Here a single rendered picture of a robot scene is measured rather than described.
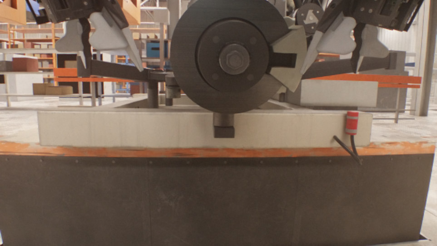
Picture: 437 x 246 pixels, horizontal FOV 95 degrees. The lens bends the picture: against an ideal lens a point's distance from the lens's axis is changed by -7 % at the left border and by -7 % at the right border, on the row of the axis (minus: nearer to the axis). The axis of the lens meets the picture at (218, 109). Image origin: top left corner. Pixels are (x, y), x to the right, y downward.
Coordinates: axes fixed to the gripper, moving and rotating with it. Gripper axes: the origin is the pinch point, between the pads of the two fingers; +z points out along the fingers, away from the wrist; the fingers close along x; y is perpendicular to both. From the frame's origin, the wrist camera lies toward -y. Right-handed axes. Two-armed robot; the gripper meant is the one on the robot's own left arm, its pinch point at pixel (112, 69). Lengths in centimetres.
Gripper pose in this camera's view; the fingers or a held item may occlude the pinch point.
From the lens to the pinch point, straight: 41.5
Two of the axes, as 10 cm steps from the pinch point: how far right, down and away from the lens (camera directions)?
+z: 1.5, 8.6, 4.9
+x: 8.5, 1.3, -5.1
